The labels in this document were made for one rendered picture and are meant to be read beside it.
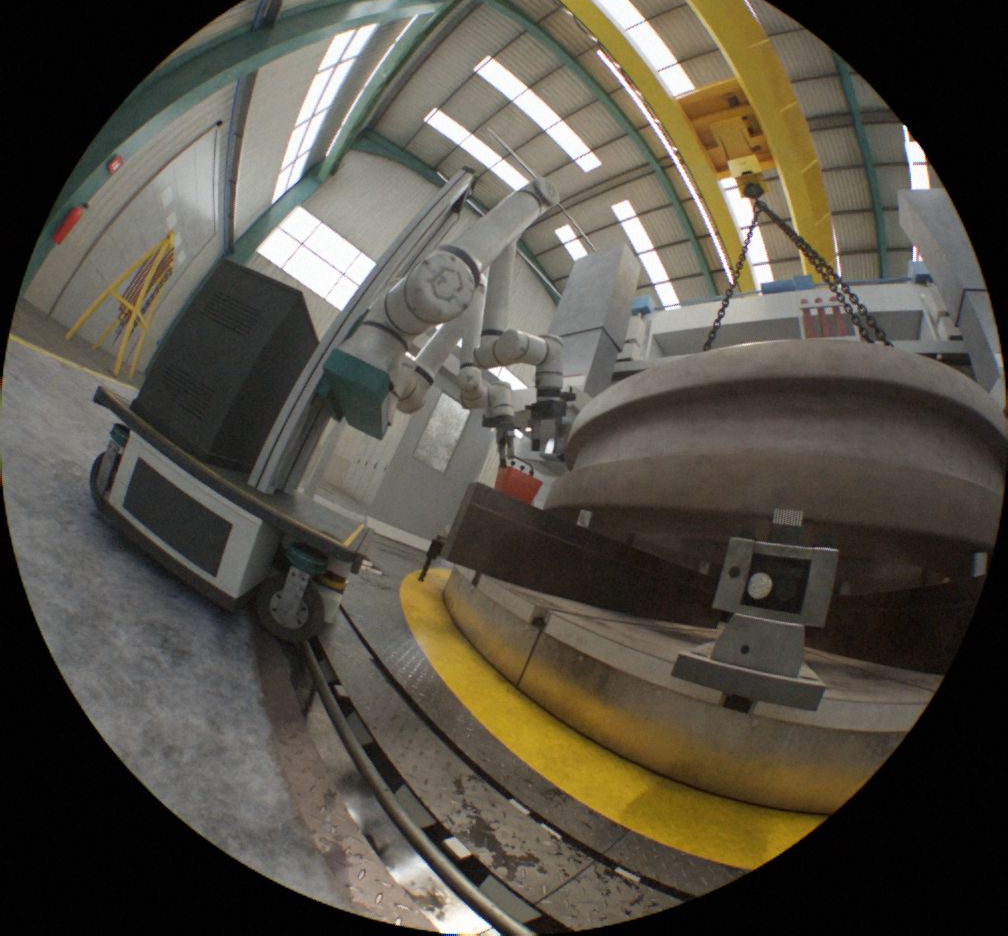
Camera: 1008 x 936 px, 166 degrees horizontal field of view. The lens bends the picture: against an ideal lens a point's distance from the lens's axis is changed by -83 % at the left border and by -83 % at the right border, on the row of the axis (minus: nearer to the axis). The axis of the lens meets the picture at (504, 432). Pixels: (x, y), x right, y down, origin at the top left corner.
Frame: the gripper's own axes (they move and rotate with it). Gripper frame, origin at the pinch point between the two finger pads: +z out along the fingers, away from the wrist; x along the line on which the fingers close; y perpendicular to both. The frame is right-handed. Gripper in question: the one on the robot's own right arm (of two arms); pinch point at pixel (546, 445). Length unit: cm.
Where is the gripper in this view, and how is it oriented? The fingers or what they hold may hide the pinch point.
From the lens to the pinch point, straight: 105.1
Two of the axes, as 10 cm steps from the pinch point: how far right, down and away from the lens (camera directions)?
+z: -0.4, 10.0, -0.3
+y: -9.1, -0.5, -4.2
